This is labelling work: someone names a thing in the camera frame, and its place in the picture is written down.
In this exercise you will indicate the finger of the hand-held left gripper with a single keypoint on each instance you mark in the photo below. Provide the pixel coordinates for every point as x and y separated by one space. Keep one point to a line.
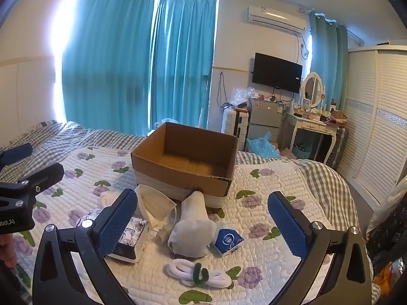
17 153
44 174

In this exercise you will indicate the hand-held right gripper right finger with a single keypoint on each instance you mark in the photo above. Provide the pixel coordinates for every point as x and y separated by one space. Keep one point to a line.
286 222

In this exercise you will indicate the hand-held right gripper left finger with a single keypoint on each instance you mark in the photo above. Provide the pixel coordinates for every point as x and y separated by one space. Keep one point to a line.
117 228

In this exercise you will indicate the floral tissue pack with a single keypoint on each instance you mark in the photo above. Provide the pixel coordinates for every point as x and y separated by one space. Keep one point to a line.
133 238

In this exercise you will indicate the small white sock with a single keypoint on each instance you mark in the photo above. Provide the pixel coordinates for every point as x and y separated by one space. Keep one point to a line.
106 198

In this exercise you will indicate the white face mask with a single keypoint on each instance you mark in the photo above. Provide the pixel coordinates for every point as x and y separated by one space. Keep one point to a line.
152 203

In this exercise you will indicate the blue tissue pack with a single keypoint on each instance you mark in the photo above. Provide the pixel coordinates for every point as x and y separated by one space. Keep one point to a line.
227 240

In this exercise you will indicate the brown cardboard box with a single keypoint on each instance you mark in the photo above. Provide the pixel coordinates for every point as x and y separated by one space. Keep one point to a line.
165 174

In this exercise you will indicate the large white sock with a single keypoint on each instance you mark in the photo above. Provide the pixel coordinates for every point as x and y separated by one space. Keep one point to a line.
190 228

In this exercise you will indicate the person's left hand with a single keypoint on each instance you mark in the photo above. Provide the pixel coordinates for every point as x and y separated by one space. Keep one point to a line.
6 251

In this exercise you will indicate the white floral quilt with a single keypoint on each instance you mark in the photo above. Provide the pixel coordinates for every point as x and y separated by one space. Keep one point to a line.
270 181

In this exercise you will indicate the small floor cardboard box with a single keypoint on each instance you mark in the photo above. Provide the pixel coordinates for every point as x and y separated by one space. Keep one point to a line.
287 154

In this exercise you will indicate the teal basket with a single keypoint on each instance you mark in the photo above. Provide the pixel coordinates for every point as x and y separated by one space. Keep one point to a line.
303 151

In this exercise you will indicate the blue plastic bag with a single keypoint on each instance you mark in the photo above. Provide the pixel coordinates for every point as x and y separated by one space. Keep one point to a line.
260 147

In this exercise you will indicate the dark suitcase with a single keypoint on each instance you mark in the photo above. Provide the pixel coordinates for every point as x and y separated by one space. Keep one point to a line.
338 146

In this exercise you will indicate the white vanity table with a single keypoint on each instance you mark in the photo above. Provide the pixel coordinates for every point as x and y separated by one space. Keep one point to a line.
311 124

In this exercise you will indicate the dark patterned cloth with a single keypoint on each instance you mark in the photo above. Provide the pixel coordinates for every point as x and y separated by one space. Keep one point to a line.
388 238

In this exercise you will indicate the white suitcase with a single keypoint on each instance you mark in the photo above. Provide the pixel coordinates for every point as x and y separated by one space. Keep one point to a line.
230 124

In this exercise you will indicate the grey mini fridge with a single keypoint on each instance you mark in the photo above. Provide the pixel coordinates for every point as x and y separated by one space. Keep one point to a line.
264 111

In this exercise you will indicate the small brown box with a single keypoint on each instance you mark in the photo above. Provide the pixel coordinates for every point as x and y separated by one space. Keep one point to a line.
338 116

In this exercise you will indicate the wide teal curtain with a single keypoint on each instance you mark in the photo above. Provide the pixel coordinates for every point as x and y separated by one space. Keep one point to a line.
105 54

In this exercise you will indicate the clear plastic bag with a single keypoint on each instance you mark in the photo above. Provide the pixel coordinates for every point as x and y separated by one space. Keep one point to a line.
240 95

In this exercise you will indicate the white oval vanity mirror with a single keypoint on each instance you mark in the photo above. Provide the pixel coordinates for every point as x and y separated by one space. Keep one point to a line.
313 89

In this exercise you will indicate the white slatted wardrobe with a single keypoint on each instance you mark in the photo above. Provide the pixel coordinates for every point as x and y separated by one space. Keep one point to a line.
375 117

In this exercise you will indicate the teal curtain beside wardrobe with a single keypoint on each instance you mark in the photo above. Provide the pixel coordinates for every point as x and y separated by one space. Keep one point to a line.
330 54

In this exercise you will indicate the narrow teal curtain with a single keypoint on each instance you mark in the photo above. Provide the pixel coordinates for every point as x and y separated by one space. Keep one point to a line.
184 54

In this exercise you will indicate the white air conditioner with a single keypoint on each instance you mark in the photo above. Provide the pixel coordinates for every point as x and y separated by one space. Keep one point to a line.
273 16

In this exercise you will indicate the black wall television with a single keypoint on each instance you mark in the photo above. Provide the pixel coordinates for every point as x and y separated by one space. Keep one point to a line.
276 73

